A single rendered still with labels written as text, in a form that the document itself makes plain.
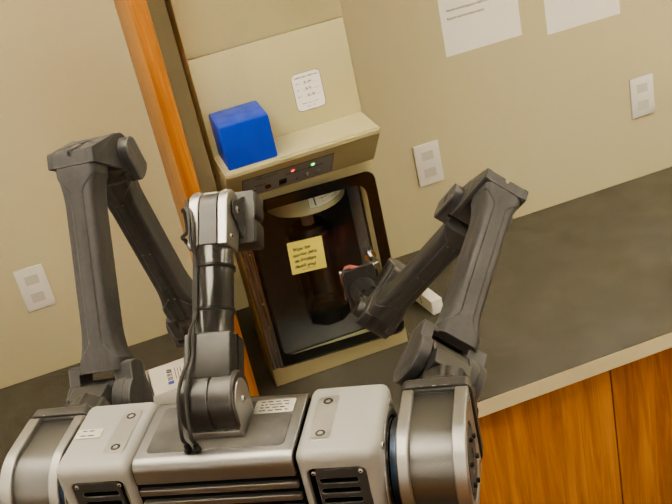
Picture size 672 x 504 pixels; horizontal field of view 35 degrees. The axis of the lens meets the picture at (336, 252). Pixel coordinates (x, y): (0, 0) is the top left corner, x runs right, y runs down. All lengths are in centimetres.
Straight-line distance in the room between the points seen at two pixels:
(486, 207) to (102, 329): 59
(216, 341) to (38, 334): 151
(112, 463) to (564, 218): 182
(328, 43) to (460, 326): 85
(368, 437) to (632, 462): 141
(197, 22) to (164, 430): 97
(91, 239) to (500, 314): 119
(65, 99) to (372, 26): 75
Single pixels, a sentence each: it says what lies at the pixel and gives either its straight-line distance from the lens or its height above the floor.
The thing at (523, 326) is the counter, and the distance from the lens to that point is 242.
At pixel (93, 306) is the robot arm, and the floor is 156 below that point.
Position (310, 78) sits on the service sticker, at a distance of 213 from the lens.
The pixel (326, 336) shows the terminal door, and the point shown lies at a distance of 233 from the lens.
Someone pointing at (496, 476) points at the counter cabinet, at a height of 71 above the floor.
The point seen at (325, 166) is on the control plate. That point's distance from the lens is 213.
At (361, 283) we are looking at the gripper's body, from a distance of 211.
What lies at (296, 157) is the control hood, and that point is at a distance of 205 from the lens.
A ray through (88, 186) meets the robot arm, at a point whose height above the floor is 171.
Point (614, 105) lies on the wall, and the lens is 297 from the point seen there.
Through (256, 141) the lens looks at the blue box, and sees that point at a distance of 202.
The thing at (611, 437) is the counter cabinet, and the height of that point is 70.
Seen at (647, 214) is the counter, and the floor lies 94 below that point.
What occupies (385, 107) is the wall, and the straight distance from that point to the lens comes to 267.
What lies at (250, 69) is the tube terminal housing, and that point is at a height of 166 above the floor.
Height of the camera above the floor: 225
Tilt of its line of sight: 27 degrees down
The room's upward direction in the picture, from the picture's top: 13 degrees counter-clockwise
